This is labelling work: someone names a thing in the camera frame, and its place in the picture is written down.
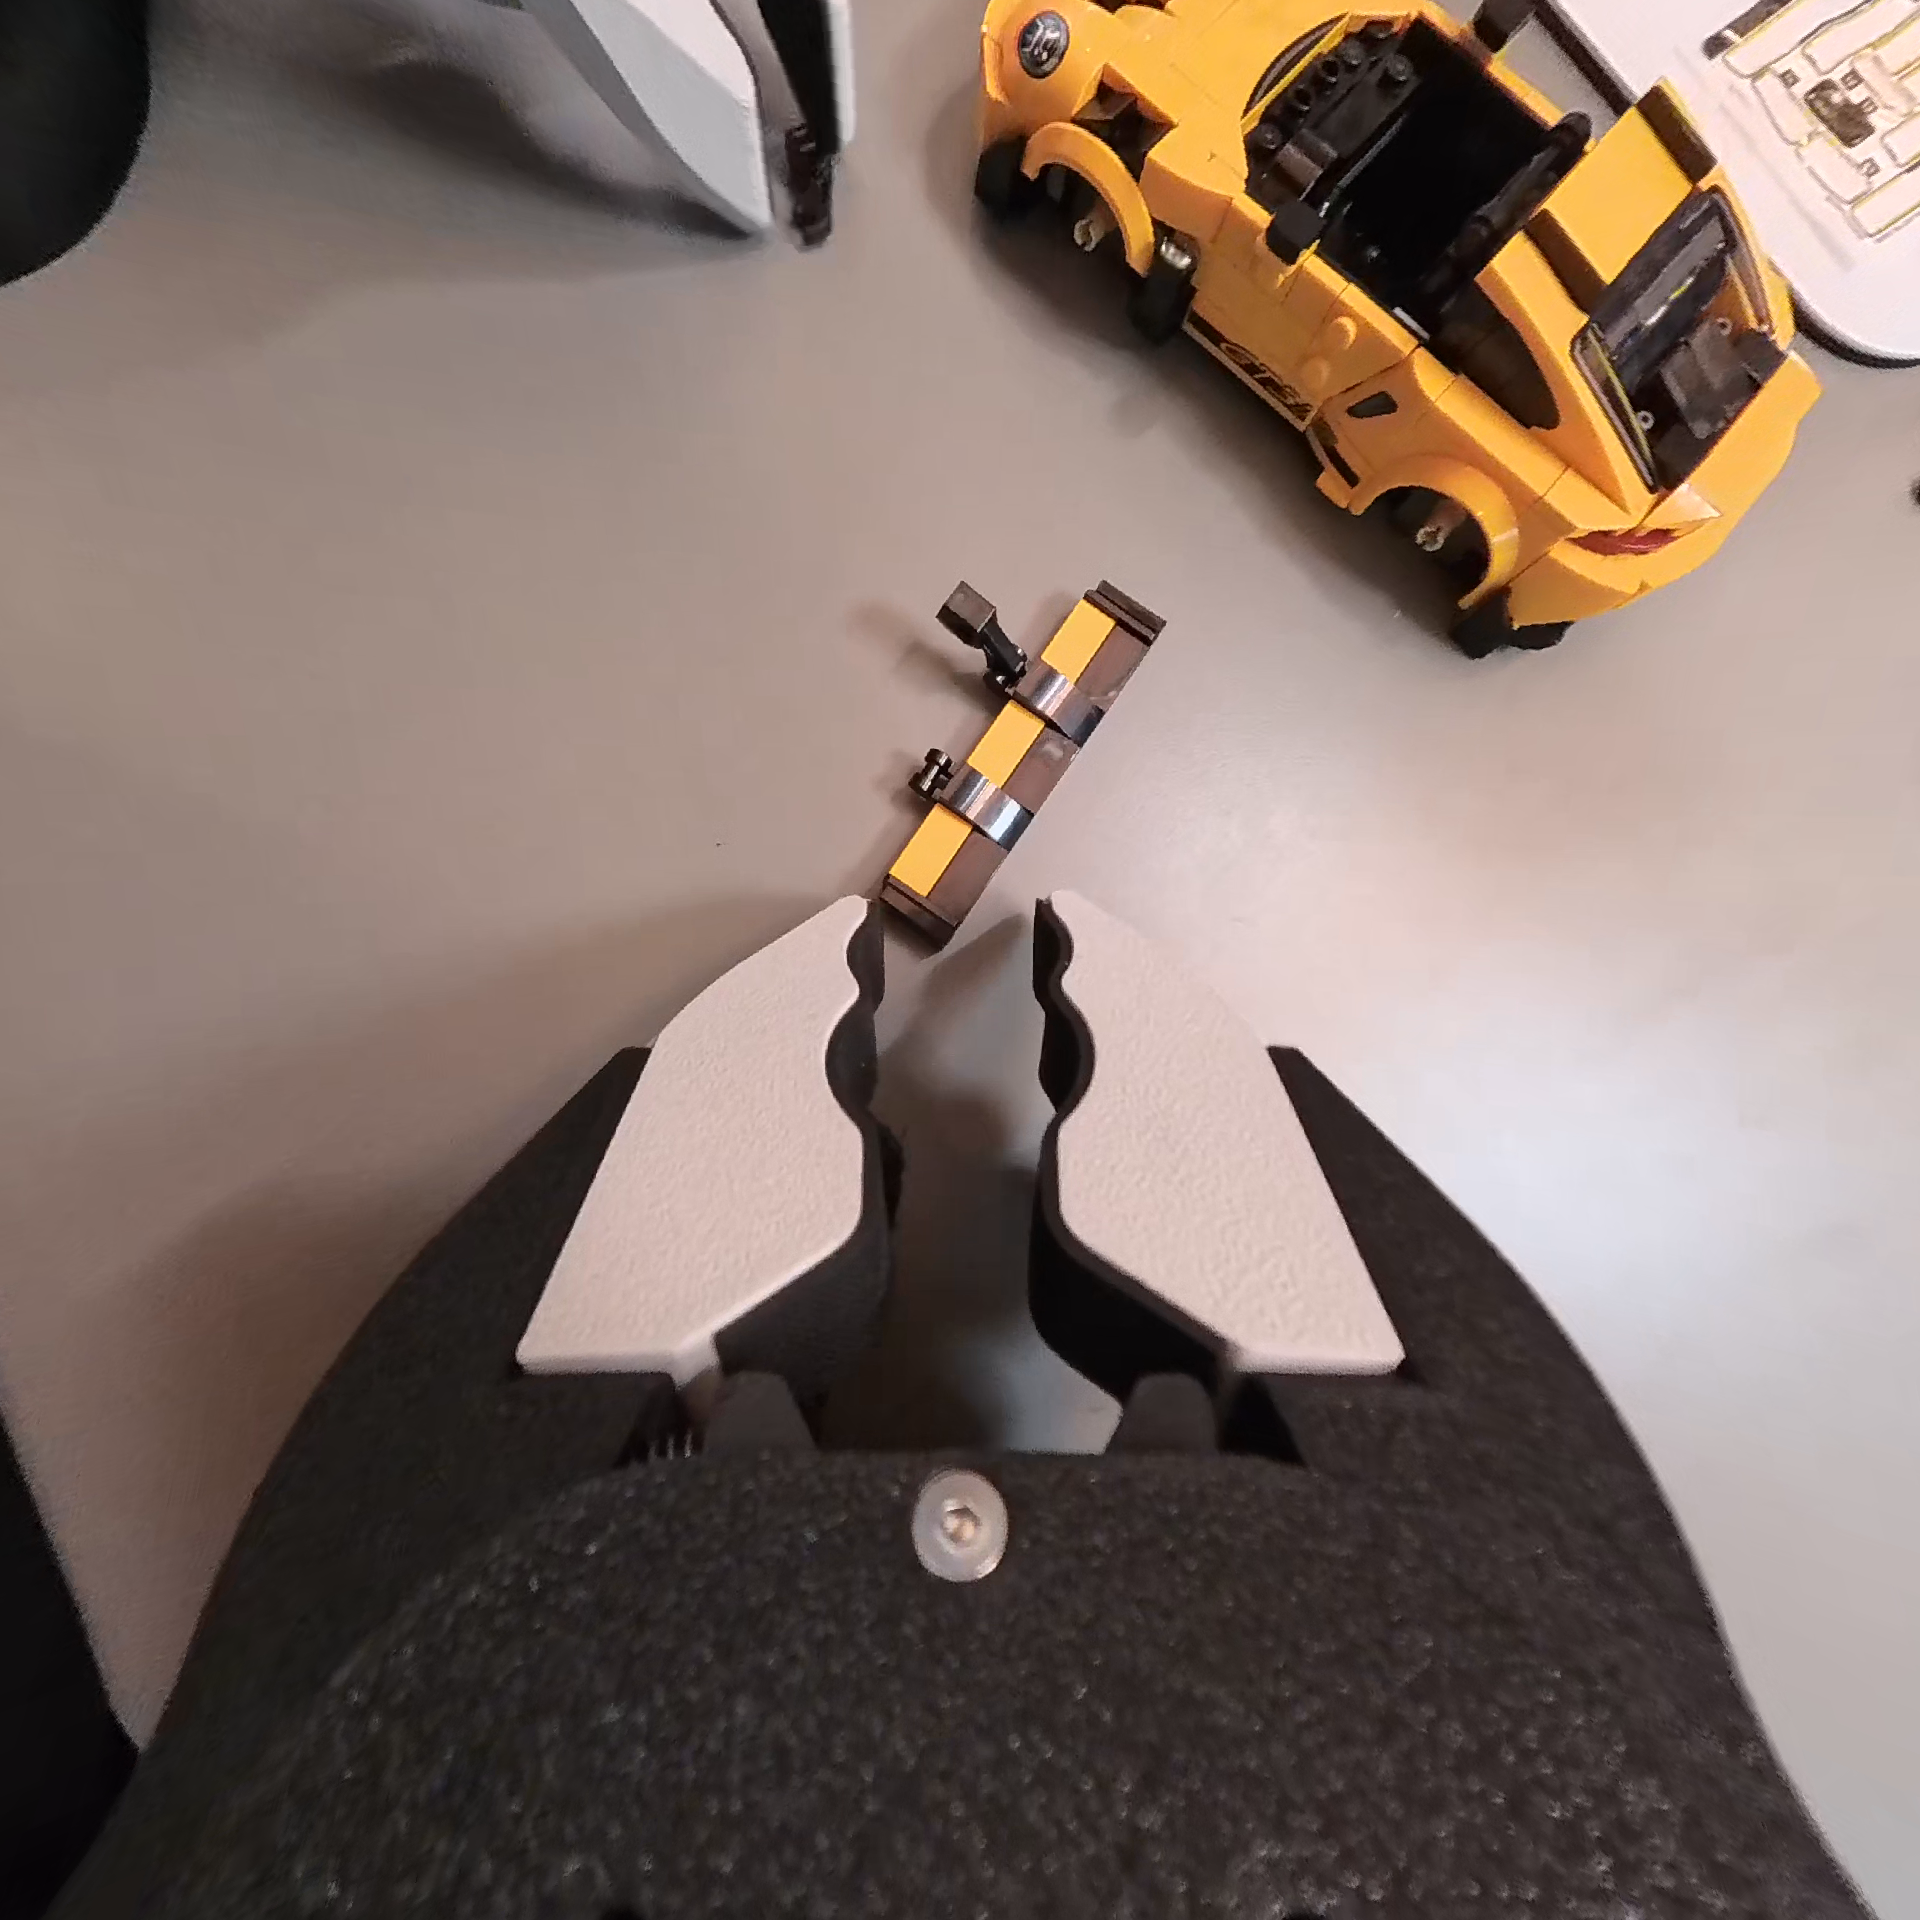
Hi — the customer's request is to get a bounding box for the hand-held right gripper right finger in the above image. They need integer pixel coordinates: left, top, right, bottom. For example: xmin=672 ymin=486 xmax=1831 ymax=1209
xmin=1025 ymin=888 xmax=1408 ymax=1450

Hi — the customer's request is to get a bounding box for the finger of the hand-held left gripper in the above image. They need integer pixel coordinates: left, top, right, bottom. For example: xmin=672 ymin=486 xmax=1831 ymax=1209
xmin=502 ymin=0 xmax=790 ymax=241
xmin=785 ymin=0 xmax=860 ymax=198

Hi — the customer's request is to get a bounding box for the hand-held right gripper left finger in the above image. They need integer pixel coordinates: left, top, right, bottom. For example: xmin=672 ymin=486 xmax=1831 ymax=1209
xmin=514 ymin=895 xmax=901 ymax=1450

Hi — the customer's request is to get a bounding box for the yellow black lego spoiler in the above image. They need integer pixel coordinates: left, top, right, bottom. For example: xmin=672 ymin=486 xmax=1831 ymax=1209
xmin=876 ymin=581 xmax=1170 ymax=951

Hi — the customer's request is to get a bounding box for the yellow lego car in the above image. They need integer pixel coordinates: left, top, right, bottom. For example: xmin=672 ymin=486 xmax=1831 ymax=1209
xmin=971 ymin=0 xmax=1824 ymax=663

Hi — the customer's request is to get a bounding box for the lego sticker sheet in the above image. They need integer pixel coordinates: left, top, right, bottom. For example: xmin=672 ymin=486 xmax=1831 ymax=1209
xmin=1697 ymin=0 xmax=1920 ymax=243

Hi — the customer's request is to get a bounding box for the white book stand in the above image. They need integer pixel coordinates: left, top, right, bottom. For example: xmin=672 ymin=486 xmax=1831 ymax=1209
xmin=1543 ymin=0 xmax=1920 ymax=363

